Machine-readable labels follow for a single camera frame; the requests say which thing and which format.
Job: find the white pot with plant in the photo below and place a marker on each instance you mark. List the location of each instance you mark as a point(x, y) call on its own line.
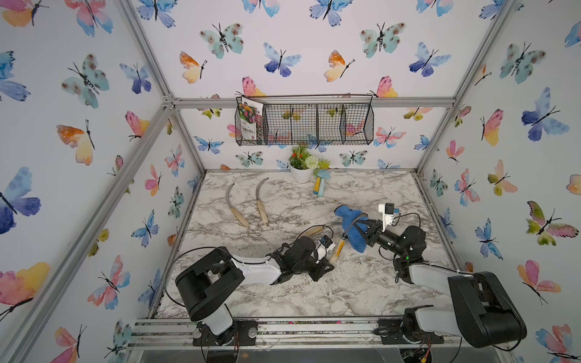
point(304, 165)

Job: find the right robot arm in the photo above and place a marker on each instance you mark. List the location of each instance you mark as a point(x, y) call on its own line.
point(482, 313)

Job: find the black wire wall basket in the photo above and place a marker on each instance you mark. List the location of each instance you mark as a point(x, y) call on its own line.
point(313, 120)

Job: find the yellow handled garden tool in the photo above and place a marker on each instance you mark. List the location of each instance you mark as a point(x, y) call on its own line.
point(317, 186)

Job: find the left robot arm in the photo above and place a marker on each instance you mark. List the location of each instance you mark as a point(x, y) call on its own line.
point(205, 286)

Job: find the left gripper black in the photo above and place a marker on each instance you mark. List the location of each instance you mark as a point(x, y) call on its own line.
point(320, 271)

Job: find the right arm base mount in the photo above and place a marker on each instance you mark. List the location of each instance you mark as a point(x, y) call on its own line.
point(405, 329)

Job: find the blue microfiber rag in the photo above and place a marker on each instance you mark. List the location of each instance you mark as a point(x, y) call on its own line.
point(354, 227)

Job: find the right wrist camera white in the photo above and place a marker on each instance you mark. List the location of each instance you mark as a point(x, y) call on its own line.
point(389, 214)

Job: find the seed packet in basket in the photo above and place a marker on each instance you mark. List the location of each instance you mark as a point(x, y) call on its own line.
point(251, 116)

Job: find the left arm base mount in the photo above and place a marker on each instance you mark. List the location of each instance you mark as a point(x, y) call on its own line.
point(221, 329)

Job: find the aluminium front rail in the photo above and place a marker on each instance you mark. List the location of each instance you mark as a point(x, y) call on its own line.
point(284, 333)

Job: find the teal garden trowel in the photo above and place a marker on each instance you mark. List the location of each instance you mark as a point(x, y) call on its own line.
point(323, 175)

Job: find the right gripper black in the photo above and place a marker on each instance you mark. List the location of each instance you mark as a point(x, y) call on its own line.
point(376, 236)

